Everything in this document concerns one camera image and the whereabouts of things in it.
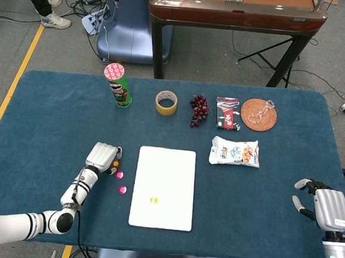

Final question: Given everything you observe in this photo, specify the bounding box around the blue felt tablecloth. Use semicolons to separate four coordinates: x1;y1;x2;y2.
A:
0;66;345;258

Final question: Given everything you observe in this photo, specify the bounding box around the white rectangular board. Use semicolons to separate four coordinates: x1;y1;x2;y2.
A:
127;145;199;233

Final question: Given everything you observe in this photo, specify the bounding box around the brown mahjong table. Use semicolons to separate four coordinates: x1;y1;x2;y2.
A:
142;0;330;92

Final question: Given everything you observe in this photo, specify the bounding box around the white snack bag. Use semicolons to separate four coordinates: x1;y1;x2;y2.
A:
208;135;263;170

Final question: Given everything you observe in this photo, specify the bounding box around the black red snack box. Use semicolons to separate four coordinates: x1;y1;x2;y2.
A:
214;96;244;132

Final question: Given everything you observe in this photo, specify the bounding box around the clear bead bracelet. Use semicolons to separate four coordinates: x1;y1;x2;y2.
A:
247;98;276;128

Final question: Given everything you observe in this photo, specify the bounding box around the cardboard box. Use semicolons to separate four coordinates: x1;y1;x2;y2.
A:
321;0;340;13

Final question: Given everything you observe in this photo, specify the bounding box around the white power strip with plugs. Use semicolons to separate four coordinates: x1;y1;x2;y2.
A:
80;7;110;37

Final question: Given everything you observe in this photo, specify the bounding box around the dark red grape bunch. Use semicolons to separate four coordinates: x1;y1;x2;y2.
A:
188;94;211;129

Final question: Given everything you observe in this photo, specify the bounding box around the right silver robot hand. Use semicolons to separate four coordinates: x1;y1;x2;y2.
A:
290;178;345;233

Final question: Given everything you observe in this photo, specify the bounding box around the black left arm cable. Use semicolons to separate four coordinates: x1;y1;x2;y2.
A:
67;167;90;250

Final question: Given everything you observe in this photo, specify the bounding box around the yellow tape roll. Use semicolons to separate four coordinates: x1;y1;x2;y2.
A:
154;89;179;117

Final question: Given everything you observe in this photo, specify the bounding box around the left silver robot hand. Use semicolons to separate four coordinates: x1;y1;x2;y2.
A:
84;141;125;177

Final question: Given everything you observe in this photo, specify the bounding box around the round woven rattan coaster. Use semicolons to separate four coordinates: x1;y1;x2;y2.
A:
239;97;279;133

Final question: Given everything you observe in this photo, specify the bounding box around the green Pringles can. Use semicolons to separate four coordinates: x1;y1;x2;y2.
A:
101;61;136;109

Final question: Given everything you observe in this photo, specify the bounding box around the blue machine base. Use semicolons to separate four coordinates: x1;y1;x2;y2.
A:
95;0;176;67

